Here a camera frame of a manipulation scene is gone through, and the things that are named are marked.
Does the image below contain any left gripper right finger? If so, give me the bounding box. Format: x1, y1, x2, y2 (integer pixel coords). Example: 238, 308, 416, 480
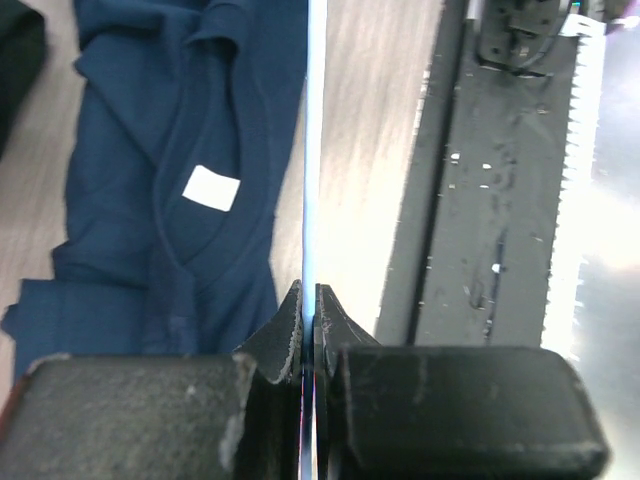
314, 285, 610, 479

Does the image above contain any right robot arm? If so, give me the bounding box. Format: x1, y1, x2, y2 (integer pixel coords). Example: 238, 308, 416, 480
475, 0, 571, 77

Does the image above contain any navy blue t shirt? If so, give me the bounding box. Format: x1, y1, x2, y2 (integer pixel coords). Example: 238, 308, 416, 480
2, 1, 307, 377

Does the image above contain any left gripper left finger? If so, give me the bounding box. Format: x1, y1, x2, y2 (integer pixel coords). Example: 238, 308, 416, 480
1, 283, 302, 479

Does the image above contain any black printed hanging shirt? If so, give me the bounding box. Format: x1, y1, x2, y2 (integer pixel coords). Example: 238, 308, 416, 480
1, 0, 47, 152

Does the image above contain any blue wire hanger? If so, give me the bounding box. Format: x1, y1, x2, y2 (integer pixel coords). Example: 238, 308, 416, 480
302, 0, 328, 325

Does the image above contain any white slotted cable duct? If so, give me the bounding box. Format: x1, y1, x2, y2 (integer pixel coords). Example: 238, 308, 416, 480
541, 12, 606, 361

